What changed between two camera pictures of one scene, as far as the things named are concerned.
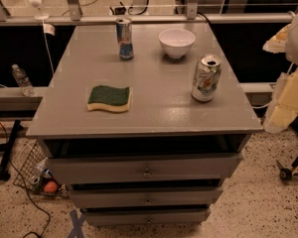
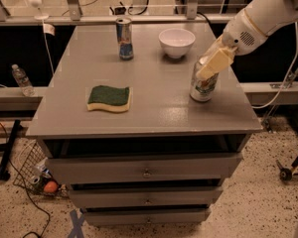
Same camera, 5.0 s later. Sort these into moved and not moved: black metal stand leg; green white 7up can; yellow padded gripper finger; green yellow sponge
Moved: yellow padded gripper finger
Not moved: black metal stand leg; green white 7up can; green yellow sponge
